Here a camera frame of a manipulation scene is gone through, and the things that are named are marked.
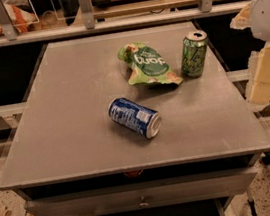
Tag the round metal drawer knob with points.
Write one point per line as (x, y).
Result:
(143, 203)

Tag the orange object under tabletop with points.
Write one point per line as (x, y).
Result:
(133, 174)

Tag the green soda can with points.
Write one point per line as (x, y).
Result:
(194, 52)

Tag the metal shelf rail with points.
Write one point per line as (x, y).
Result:
(123, 24)

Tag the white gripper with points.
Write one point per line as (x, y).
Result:
(268, 14)

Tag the green chip bag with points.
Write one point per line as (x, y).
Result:
(147, 65)

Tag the grey table drawer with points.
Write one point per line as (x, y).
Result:
(157, 193)

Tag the blue pepsi can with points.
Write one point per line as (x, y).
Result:
(136, 117)

